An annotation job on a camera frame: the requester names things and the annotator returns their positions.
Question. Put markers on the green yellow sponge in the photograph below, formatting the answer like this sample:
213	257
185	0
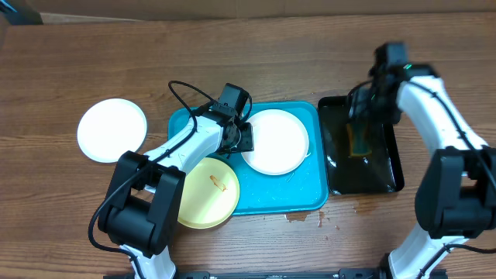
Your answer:
358	138

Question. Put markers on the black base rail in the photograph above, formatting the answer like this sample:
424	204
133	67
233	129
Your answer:
345	273

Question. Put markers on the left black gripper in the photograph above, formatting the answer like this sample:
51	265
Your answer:
248	144

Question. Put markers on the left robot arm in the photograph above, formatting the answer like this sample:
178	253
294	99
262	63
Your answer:
139	213

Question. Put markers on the dark object top-left corner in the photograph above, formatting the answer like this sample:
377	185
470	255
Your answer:
20	12

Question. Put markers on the yellow plate with smear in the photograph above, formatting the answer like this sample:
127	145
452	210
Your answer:
210	196

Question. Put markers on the black water tray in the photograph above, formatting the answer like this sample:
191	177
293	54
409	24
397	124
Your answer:
379	171

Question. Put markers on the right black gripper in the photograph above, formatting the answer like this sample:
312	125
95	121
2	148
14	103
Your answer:
360	117

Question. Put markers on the teal plastic tray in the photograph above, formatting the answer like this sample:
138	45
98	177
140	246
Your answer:
302	189

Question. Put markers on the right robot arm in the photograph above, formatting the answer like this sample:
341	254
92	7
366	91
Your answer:
456	200

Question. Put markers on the white plate with brown smear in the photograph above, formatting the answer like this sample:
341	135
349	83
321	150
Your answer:
110	128

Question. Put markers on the white plate with red smear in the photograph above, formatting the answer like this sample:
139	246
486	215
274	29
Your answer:
280	142

